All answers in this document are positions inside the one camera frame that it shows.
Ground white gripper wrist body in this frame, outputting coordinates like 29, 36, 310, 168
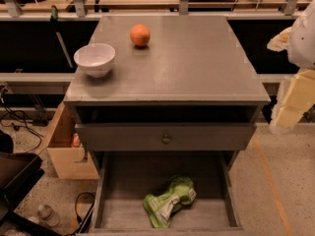
287, 0, 315, 69

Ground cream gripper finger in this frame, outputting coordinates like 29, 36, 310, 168
267, 28, 291, 52
270, 69, 315, 135

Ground green rice chip bag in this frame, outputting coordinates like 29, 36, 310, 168
143, 175, 197, 228

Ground grey wooden drawer cabinet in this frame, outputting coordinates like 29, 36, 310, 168
63, 15, 272, 236

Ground closed grey top drawer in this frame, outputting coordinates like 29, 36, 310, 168
75, 123, 256, 151

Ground round brass drawer knob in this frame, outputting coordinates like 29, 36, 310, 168
161, 135, 171, 145

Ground open grey middle drawer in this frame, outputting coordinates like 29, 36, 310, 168
90, 151, 245, 236

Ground orange fruit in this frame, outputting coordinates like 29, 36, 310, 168
130, 25, 151, 47

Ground white ceramic bowl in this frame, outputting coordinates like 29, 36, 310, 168
74, 43, 116, 78

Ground red soda can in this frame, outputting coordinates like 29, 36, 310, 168
71, 133, 81, 148

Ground cardboard box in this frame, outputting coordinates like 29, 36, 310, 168
45, 103, 99, 180

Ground clear plastic bottle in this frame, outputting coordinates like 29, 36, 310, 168
37, 205, 60, 227

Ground black chair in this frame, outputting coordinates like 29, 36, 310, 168
0, 131, 61, 236

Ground green handled tool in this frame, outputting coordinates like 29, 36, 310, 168
50, 5, 73, 69

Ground black cable on floor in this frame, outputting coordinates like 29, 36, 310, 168
65, 191, 96, 236

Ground black wires on floor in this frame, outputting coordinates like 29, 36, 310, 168
0, 82, 44, 153

